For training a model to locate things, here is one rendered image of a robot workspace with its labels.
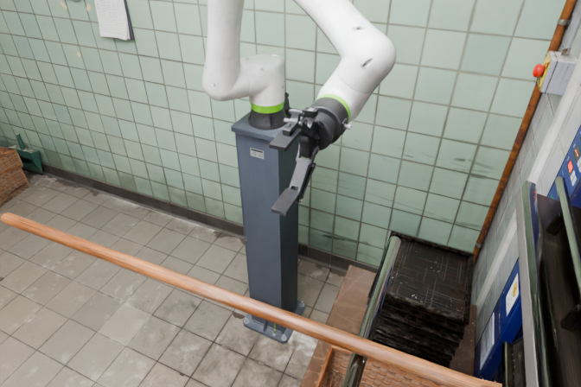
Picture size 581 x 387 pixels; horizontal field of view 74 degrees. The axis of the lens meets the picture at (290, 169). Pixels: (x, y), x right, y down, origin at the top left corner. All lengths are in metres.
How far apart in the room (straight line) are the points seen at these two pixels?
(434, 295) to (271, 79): 0.86
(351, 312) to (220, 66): 1.02
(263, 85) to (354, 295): 0.90
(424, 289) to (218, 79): 0.92
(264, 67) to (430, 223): 1.23
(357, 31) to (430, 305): 0.81
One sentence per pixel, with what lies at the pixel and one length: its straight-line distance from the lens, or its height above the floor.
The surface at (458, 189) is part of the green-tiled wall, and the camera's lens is 2.00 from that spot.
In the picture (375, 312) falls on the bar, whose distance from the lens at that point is 0.88.
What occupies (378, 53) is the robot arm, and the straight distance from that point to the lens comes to 0.85.
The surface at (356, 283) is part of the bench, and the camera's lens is 1.70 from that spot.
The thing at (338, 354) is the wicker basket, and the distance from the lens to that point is 1.36.
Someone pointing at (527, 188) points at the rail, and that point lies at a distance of 0.86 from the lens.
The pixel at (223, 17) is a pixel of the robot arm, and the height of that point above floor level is 1.62.
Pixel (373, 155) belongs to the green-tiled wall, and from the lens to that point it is 1.97.
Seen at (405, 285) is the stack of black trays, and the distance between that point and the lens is 1.31.
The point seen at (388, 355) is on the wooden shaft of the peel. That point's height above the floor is 1.21.
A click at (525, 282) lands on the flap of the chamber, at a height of 1.41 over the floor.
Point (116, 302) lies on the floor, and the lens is 2.55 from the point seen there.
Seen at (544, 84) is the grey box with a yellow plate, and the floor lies 1.44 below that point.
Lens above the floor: 1.88
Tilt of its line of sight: 34 degrees down
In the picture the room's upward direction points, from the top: straight up
